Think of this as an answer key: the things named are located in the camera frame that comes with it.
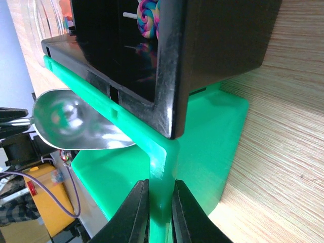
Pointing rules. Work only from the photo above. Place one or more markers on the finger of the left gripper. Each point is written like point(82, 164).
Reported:
point(12, 113)
point(12, 130)

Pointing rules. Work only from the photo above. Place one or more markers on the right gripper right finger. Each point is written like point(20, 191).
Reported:
point(189, 221)

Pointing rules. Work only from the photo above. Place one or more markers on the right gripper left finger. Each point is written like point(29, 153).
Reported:
point(130, 222)

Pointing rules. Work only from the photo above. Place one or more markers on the silver metal scoop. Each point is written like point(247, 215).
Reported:
point(64, 121)

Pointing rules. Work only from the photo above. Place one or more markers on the green candy bin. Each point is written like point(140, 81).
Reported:
point(201, 157)

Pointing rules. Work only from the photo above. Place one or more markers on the black candy bin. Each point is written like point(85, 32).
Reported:
point(200, 43)

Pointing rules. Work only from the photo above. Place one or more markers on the yellow box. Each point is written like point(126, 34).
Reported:
point(55, 219)

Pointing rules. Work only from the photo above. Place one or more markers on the clear glass jar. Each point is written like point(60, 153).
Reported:
point(45, 19)

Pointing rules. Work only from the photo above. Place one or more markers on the swirl lollipop middle left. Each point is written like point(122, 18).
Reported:
point(147, 17)

